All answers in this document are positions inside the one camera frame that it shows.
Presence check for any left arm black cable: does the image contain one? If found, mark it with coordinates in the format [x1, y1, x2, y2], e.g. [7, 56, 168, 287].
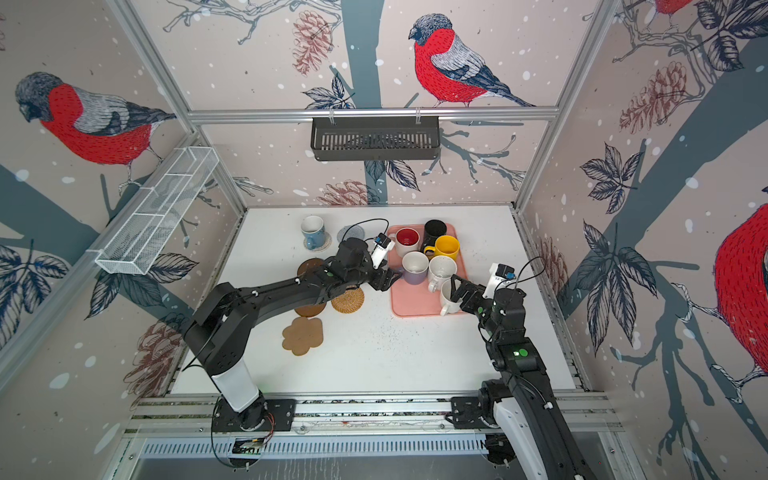
[340, 218, 391, 244]

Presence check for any small white cup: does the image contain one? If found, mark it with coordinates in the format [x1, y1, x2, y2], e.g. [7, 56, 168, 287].
[401, 251, 430, 285]

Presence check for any black hanging wire basket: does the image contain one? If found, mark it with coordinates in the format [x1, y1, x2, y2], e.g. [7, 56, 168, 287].
[310, 116, 441, 162]

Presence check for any pink rectangular tray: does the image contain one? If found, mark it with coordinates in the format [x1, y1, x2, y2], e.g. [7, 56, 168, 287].
[387, 223, 467, 318]

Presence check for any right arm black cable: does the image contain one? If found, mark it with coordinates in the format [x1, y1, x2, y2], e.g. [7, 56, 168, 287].
[509, 256, 547, 289]

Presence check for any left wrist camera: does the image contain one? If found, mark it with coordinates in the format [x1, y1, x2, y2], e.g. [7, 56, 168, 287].
[371, 233, 394, 269]

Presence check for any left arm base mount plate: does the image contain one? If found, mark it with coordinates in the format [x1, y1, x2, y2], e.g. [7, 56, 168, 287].
[211, 398, 297, 433]

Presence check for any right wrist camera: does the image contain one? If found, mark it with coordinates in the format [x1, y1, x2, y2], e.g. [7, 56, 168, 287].
[483, 263, 516, 299]

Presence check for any rattan woven round coaster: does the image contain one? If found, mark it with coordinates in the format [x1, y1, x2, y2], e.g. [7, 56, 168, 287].
[331, 288, 365, 314]

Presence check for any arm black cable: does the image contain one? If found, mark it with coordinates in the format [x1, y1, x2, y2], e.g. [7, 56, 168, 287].
[340, 218, 391, 244]
[509, 256, 547, 289]

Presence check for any light blue mug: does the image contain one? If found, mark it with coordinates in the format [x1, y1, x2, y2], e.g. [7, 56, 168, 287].
[300, 215, 326, 251]

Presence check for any dark brown scratched round coaster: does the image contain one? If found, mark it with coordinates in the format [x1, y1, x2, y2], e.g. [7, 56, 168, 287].
[297, 258, 325, 280]

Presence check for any white mesh wire shelf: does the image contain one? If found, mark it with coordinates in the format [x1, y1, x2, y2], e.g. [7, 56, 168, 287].
[95, 146, 219, 275]

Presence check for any aluminium front rail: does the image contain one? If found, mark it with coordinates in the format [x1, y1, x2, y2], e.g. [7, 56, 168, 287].
[123, 390, 625, 436]

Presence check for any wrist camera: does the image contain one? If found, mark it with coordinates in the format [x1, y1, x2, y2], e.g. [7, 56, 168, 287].
[371, 233, 394, 269]
[483, 263, 516, 299]

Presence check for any brown wooden round coaster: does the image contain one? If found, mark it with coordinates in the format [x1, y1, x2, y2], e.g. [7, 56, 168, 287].
[295, 303, 326, 318]

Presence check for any black mug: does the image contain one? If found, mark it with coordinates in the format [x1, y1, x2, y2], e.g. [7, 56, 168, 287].
[420, 219, 447, 251]

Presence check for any blue woven round coaster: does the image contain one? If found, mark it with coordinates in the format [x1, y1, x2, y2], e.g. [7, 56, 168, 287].
[337, 225, 366, 243]

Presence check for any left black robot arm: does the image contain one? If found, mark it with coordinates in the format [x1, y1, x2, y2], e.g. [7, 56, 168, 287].
[183, 233, 402, 431]

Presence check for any white mug red inside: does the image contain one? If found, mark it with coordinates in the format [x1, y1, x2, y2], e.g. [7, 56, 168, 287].
[393, 227, 421, 258]

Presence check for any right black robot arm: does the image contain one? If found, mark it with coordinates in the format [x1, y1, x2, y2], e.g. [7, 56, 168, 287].
[445, 275, 596, 479]

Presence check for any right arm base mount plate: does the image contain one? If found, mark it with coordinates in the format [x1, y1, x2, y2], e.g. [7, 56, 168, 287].
[444, 395, 532, 430]

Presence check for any yellow mug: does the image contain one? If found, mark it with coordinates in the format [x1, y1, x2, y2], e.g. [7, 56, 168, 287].
[424, 235, 461, 261]

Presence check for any beige woven round coaster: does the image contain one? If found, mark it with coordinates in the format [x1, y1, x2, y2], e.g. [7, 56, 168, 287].
[303, 232, 333, 252]

